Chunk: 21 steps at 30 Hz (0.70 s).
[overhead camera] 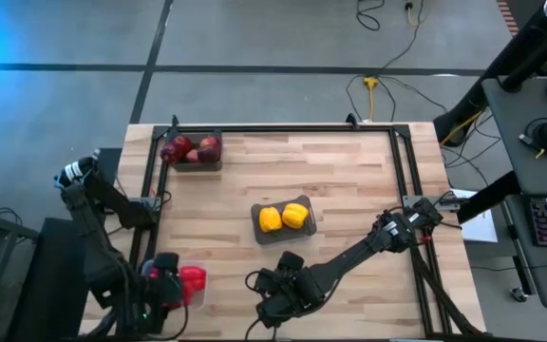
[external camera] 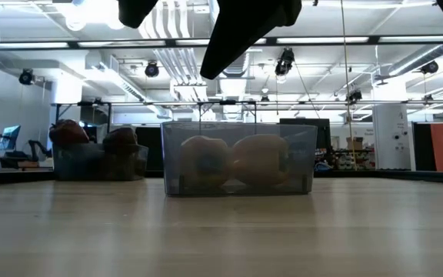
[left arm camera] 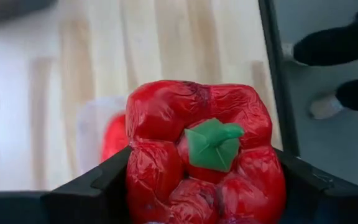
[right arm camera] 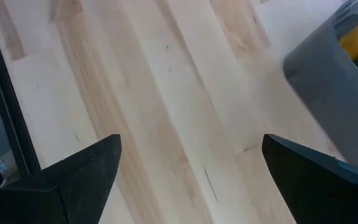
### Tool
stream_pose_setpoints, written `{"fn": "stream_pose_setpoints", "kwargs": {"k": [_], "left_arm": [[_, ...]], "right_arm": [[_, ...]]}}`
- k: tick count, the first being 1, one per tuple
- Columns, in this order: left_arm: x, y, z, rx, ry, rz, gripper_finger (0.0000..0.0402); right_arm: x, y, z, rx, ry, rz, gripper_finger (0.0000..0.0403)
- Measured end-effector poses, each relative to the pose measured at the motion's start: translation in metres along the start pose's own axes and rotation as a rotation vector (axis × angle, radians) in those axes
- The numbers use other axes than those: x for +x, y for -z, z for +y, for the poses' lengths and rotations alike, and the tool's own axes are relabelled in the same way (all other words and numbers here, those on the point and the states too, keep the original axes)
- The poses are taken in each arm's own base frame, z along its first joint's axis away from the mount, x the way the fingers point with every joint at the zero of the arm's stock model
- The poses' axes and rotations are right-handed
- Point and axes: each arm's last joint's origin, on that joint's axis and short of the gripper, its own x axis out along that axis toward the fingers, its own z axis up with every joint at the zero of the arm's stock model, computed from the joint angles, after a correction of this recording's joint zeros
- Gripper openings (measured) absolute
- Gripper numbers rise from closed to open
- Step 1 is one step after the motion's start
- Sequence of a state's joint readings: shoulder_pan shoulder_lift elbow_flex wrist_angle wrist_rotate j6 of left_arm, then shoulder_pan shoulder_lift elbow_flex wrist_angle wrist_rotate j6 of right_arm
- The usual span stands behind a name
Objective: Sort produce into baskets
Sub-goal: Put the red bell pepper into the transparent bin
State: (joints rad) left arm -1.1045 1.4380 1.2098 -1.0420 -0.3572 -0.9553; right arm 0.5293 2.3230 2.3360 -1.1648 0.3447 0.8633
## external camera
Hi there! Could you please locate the cardboard box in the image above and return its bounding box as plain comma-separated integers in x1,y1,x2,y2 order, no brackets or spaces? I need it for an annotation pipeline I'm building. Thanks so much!
346,136,365,151

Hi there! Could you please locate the red bell pepper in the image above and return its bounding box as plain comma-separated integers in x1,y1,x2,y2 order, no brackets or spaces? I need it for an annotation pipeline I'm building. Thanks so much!
102,126,140,153
48,118,91,147

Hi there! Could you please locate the black table frame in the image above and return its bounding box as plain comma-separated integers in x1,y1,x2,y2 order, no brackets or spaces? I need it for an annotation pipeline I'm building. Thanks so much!
0,169,443,186

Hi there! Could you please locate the white cylindrical cabinet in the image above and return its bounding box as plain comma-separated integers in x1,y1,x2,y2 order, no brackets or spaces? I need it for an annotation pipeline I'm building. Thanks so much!
371,102,413,171

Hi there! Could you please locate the yellow bell pepper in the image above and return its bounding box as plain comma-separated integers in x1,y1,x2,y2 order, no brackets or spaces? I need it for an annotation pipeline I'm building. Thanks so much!
231,133,291,188
178,135,233,189

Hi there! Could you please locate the black overhead frame beam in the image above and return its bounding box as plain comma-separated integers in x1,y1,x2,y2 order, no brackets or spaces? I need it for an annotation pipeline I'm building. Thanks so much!
0,35,443,50

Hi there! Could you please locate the clear plastic bin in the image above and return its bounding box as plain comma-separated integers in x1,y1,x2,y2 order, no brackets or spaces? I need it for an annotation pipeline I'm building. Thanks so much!
52,142,149,182
161,121,318,198

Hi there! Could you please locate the clear plastic bin left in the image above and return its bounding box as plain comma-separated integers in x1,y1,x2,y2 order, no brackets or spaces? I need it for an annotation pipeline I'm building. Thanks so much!
52,142,149,182

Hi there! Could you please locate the silver ceiling duct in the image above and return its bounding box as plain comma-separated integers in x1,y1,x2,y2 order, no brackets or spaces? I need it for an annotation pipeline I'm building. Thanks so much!
388,42,443,77

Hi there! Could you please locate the computer monitor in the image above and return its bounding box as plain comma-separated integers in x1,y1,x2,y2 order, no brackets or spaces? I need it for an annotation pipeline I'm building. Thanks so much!
0,125,22,152

